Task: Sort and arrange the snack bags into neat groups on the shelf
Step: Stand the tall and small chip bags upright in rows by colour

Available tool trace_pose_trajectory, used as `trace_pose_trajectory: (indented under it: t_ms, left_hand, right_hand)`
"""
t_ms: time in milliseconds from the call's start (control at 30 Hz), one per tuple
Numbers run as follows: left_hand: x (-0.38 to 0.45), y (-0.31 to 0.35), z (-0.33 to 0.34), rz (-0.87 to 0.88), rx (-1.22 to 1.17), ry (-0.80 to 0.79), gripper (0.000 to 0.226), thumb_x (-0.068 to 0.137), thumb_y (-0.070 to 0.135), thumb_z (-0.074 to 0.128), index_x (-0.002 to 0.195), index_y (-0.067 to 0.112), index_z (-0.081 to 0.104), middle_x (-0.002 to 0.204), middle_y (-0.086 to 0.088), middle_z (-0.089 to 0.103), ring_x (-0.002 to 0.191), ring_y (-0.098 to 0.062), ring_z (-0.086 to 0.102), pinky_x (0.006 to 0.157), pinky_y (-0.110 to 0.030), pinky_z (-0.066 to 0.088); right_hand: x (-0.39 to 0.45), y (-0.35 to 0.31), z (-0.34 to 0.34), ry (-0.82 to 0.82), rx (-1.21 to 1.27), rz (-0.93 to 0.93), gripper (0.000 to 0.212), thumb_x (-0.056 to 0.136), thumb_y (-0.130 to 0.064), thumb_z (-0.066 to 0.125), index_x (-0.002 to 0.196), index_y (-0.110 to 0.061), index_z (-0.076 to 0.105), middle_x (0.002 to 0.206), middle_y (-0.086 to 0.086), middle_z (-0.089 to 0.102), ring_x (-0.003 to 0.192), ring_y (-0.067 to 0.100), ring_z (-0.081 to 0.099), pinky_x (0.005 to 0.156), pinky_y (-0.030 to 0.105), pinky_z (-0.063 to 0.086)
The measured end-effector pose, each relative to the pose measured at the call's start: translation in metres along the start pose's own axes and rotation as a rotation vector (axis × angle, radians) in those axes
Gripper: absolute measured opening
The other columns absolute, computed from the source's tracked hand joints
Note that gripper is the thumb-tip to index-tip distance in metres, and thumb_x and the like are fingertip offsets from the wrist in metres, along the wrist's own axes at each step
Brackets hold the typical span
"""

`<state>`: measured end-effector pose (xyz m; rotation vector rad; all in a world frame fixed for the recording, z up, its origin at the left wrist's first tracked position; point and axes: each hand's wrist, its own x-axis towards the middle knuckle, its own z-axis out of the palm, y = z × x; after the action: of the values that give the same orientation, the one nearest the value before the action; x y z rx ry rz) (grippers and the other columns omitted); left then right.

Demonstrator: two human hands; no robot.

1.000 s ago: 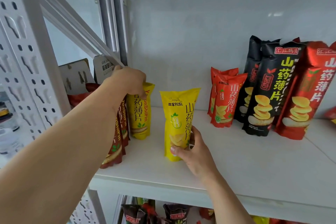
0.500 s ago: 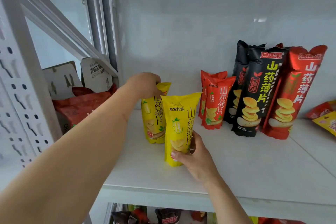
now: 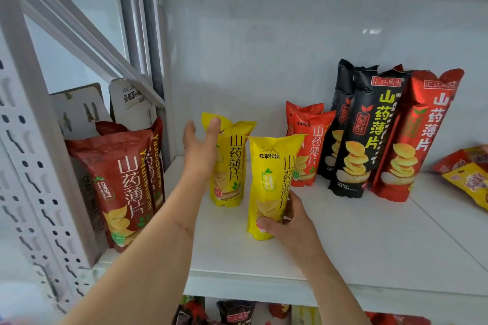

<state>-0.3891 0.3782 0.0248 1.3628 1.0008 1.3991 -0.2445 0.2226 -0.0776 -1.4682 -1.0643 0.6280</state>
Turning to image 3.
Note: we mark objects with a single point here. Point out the person's left hand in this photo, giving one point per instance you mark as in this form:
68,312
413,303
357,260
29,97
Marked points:
200,159

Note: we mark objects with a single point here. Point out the person's right hand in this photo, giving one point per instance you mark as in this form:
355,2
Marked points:
299,231

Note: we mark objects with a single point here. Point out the person's right thumb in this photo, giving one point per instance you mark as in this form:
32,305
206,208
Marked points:
270,225

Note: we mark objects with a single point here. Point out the person's left thumb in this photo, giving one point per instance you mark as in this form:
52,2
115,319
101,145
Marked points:
213,129

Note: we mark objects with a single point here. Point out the yellow chip bag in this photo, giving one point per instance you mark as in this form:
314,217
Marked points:
270,176
233,168

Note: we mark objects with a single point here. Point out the person's left forearm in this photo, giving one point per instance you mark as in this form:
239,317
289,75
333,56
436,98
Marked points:
152,256

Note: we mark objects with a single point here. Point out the person's right forearm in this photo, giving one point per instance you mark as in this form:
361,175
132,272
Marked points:
335,294

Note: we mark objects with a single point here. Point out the dark red chip bag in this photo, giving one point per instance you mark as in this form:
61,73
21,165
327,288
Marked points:
157,168
114,184
110,128

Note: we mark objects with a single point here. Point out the small red snack packet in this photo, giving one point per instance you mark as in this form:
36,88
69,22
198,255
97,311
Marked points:
280,310

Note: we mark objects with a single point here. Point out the orange-red chip bag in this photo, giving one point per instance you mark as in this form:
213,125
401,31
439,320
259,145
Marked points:
314,142
301,107

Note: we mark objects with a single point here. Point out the black snack packet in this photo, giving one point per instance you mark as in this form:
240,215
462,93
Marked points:
235,313

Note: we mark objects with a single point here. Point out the pale yellow snack packet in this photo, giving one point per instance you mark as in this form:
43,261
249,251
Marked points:
305,316

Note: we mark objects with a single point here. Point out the white metal shelving unit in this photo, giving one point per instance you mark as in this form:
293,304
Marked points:
381,244

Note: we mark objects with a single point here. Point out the tall black chip bag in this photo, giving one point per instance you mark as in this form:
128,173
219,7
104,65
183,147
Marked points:
341,96
364,138

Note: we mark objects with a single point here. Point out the white cardboard box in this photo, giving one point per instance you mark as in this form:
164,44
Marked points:
82,107

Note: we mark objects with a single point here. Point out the wide red snack packet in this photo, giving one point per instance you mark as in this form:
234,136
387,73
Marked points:
396,319

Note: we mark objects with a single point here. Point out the tall red chip bag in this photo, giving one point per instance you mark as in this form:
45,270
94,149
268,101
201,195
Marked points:
415,134
398,67

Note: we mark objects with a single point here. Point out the flat red snack packet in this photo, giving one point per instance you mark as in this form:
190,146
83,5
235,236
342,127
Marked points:
457,157

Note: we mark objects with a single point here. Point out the flat yellow snack packet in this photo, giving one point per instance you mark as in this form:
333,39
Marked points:
471,184

